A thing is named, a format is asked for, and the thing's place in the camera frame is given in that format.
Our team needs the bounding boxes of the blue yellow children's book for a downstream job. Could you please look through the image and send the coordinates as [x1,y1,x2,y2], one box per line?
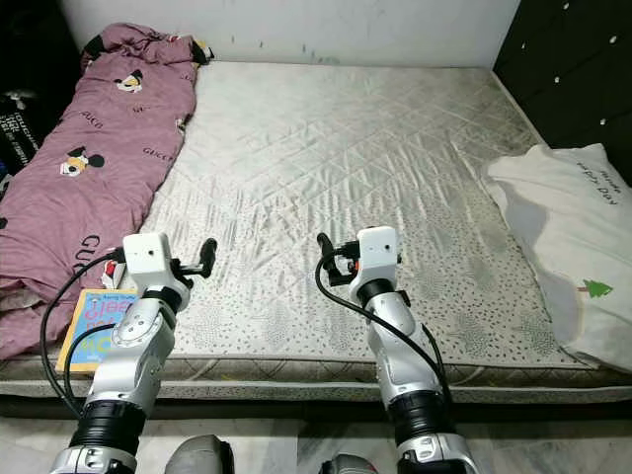
[56,288,139,374]

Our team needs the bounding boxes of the white pillow with tree print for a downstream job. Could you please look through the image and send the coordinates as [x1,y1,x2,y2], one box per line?
[482,143,632,374]

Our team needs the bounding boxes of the white quilted spotted mattress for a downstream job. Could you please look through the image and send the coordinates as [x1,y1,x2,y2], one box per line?
[0,61,632,388]

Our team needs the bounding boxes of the pink cartoon print blanket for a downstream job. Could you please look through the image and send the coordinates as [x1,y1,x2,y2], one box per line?
[0,22,208,361]

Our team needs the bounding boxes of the spotted white bed base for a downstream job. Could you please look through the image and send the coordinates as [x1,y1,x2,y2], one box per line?
[0,380,632,406]

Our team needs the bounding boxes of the grey right robot leg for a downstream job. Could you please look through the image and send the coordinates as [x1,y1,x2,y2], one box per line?
[316,454,381,474]

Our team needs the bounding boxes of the black printed tote bag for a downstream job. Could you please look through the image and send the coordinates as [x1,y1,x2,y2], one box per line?
[0,89,40,179]

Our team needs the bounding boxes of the black tufted headboard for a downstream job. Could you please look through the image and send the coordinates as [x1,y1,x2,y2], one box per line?
[494,0,632,159]

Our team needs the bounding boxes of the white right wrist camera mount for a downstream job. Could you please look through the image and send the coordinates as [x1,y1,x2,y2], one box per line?
[354,226,401,292]

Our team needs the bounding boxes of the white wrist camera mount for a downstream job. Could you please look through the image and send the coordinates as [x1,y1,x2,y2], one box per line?
[354,226,401,292]
[121,232,187,297]

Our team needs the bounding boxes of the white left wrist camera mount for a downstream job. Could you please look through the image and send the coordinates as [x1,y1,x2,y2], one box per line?
[121,232,187,297]

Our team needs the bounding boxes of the short black left arm cable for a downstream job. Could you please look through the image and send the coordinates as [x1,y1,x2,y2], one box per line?
[62,321,129,396]

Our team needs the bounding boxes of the long black left arm cable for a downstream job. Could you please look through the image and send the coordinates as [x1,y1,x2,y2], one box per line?
[39,252,129,416]

